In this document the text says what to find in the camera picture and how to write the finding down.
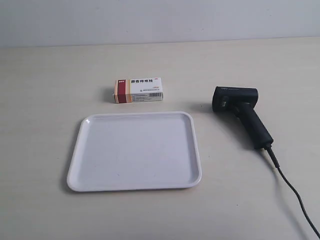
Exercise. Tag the white medicine box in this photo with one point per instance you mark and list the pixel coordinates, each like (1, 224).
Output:
(138, 90)

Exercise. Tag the black handheld barcode scanner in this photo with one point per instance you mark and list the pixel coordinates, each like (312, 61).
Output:
(241, 101)

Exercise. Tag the white plastic tray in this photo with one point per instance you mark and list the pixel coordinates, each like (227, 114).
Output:
(135, 151)

